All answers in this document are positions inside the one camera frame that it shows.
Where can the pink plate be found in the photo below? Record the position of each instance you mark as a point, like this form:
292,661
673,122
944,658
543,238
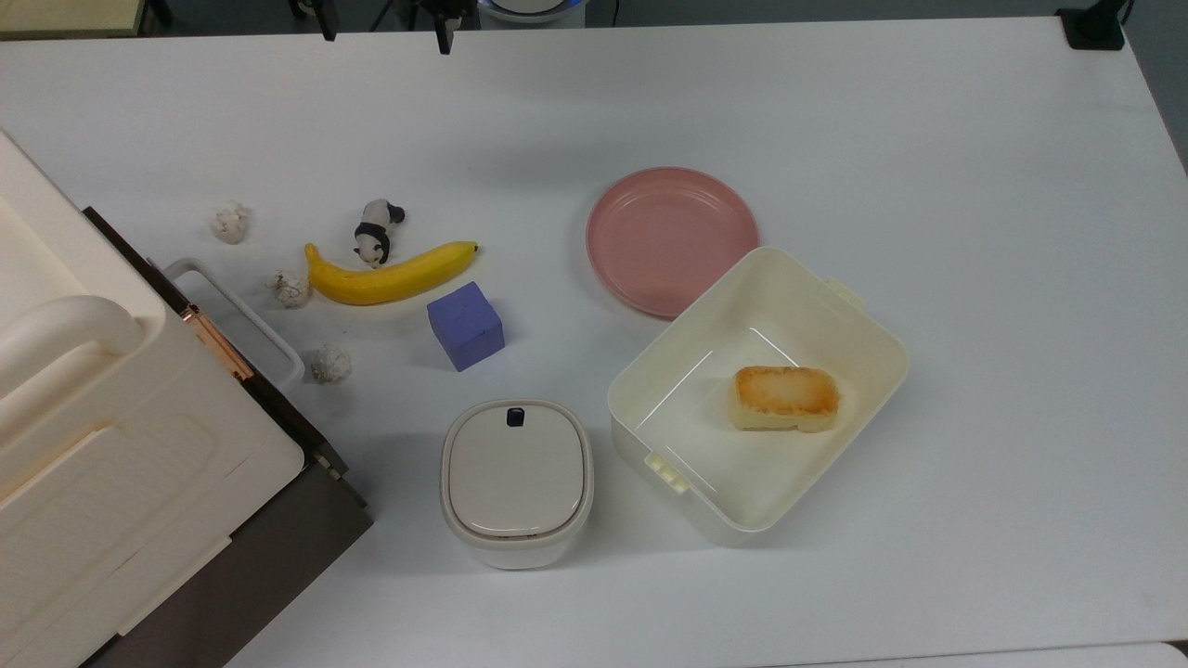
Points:
670,239

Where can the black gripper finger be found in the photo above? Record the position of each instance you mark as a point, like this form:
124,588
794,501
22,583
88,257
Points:
445,33
327,22

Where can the crumpled white paper ball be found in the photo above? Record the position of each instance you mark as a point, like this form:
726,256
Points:
290,289
230,223
331,364

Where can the yellow banana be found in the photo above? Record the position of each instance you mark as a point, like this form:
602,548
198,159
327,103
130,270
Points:
390,276

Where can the copper latch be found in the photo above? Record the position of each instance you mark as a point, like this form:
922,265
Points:
217,341

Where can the blue-purple cube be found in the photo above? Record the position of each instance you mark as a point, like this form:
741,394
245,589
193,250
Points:
466,325

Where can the black clamp mount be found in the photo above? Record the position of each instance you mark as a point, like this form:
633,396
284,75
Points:
1093,28

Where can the toasted bread piece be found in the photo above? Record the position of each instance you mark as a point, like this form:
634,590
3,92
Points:
785,399

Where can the large cream appliance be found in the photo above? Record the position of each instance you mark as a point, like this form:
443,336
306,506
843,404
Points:
102,445

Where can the dark brown appliance base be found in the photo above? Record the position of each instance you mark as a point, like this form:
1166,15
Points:
278,557

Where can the small cream lidded bin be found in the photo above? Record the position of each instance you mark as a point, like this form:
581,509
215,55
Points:
516,482

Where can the yellowish wooden side table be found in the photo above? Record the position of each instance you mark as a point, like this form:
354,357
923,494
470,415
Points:
65,14

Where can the panda figurine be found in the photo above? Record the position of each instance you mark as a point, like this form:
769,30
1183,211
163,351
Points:
375,235

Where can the cream open plastic box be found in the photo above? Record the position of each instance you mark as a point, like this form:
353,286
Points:
705,445

